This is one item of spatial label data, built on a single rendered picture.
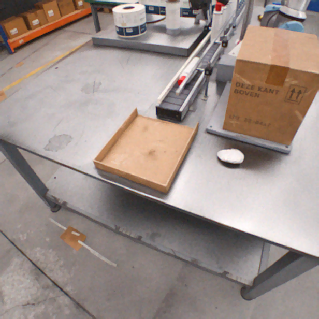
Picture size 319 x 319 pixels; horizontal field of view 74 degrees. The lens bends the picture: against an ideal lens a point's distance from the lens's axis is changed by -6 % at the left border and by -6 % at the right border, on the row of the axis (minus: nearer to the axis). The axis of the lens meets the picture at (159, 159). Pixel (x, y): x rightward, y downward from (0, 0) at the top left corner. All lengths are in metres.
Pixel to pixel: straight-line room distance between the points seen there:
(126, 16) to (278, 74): 1.05
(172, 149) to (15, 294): 1.31
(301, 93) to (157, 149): 0.47
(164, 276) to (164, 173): 0.84
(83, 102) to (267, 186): 0.83
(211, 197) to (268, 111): 0.33
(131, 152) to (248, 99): 0.42
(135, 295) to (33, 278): 0.64
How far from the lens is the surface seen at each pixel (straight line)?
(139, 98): 1.03
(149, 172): 0.72
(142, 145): 0.80
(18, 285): 1.70
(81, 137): 0.91
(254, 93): 0.74
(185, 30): 1.62
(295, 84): 0.73
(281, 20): 1.15
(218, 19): 1.39
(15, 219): 1.92
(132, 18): 1.53
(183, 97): 0.94
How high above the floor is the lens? 1.41
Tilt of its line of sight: 50 degrees down
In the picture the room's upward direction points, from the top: 4 degrees counter-clockwise
